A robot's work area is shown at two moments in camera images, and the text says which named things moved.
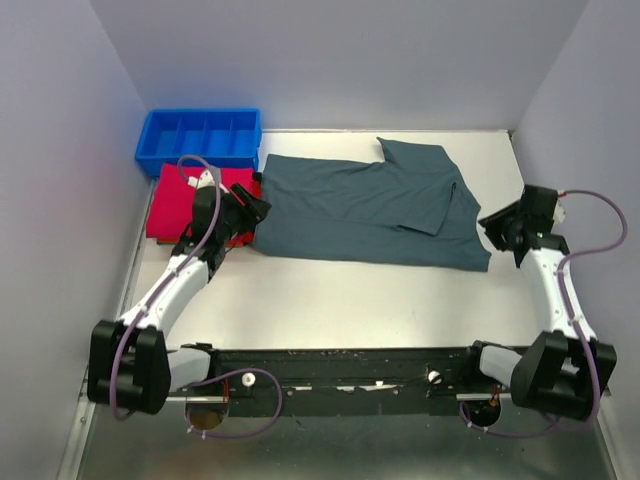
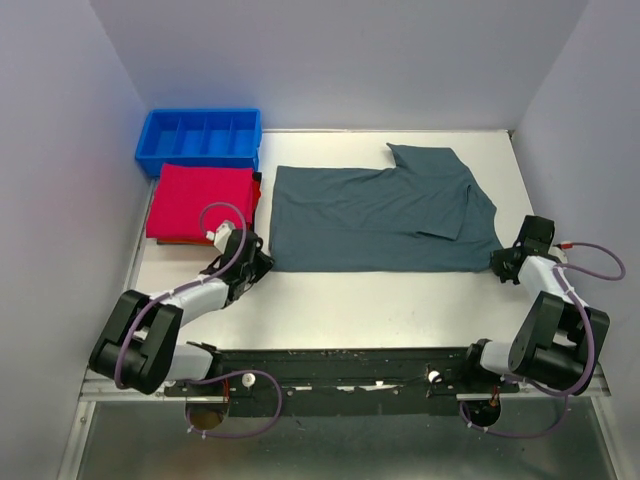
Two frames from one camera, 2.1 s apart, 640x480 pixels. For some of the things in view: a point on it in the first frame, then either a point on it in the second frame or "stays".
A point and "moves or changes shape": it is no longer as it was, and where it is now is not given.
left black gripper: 253,210 → 266,262
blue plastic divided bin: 231,137 stays
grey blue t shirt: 413,207 moves or changes shape
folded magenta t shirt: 172,199 stays
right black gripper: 493,221 → 498,263
